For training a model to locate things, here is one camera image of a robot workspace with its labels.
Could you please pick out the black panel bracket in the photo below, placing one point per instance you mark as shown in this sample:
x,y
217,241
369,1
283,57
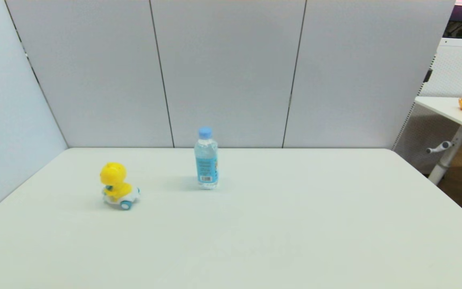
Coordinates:
x,y
428,75

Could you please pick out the white perforated partition panel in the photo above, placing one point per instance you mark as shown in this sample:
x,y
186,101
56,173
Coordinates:
x,y
457,68

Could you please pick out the white side desk top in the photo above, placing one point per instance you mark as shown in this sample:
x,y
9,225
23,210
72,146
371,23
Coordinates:
x,y
451,107

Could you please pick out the clear soda water bottle blue label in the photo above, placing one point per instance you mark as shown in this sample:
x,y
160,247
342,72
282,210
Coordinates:
x,y
206,166

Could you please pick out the yellow duck toy car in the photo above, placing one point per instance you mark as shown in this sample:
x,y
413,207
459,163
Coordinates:
x,y
114,182

